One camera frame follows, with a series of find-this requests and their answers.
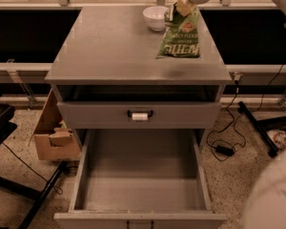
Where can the green jalapeno chip bag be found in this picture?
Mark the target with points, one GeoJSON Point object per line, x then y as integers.
{"type": "Point", "coordinates": [181, 37]}

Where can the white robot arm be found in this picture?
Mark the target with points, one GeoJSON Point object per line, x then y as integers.
{"type": "Point", "coordinates": [266, 205]}

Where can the grey drawer cabinet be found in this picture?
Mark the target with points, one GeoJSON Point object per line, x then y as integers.
{"type": "Point", "coordinates": [110, 55]}

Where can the closed grey top drawer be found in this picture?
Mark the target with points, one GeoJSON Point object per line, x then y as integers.
{"type": "Point", "coordinates": [113, 115]}

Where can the open grey middle drawer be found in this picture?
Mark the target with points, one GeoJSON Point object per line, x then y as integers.
{"type": "Point", "coordinates": [140, 179]}

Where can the white ceramic bowl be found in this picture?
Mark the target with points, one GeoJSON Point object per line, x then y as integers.
{"type": "Point", "coordinates": [154, 17]}

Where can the black stand leg right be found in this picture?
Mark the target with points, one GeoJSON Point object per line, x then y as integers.
{"type": "Point", "coordinates": [263, 126]}

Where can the red white sneaker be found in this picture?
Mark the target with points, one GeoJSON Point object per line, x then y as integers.
{"type": "Point", "coordinates": [278, 137]}

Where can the brown cardboard box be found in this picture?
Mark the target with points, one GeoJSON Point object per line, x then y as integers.
{"type": "Point", "coordinates": [53, 139]}

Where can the black drawer handle with tape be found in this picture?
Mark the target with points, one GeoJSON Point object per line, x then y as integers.
{"type": "Point", "coordinates": [140, 116]}

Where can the black power adapter with cable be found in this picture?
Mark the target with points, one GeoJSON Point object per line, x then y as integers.
{"type": "Point", "coordinates": [222, 153]}

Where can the clear acrylic bracket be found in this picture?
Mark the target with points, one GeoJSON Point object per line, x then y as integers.
{"type": "Point", "coordinates": [15, 76]}

